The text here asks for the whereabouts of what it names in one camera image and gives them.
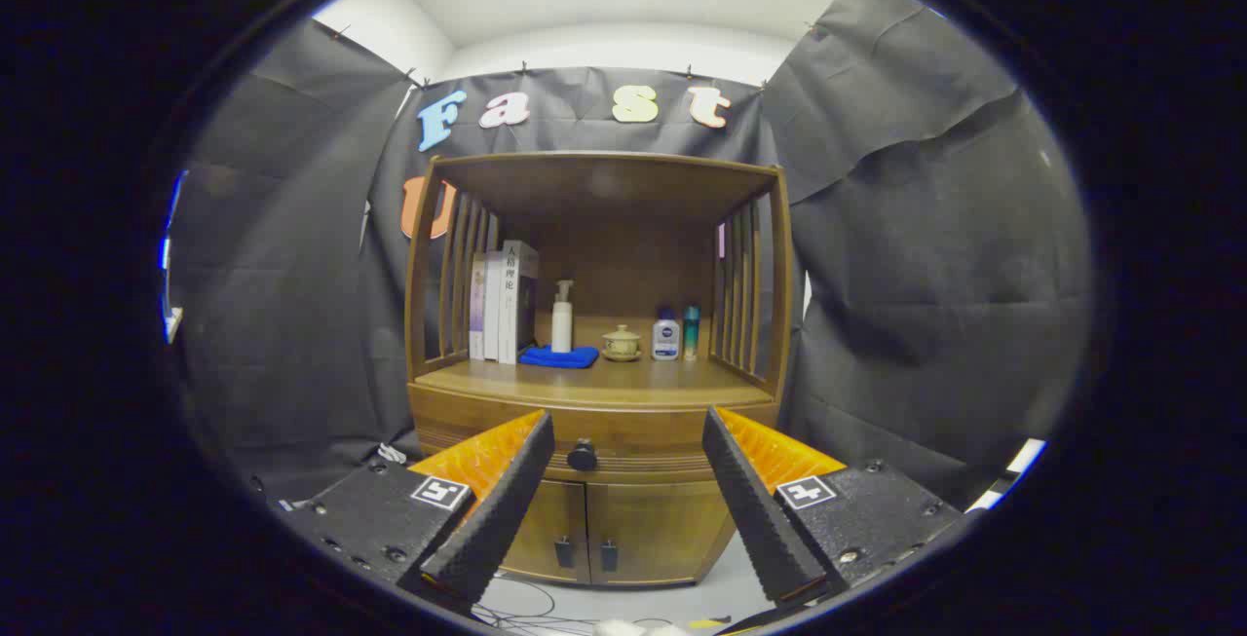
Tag grey portrait cover book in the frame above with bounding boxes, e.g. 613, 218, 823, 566
498, 240, 540, 365

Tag white pump bottle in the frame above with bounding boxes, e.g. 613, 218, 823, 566
551, 280, 575, 355

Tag blue folded cloth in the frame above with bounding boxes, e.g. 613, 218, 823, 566
519, 345, 600, 369

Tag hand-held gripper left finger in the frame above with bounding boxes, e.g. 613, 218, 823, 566
278, 409, 556, 610

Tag wooden countertop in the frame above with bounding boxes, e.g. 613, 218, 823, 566
414, 315, 775, 411

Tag purple white book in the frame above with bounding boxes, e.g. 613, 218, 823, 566
469, 252, 488, 360

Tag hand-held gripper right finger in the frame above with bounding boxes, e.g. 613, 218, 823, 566
701, 406, 970, 606

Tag lidded tea cup with saucer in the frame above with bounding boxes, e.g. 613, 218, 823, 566
601, 324, 643, 362

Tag black floor cables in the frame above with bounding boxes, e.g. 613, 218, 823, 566
477, 573, 683, 635

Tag wooden cabinet door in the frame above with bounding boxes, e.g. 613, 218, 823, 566
502, 478, 590, 583
587, 480, 737, 586

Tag wooden cabinet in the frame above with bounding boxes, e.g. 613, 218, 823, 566
404, 151, 795, 586

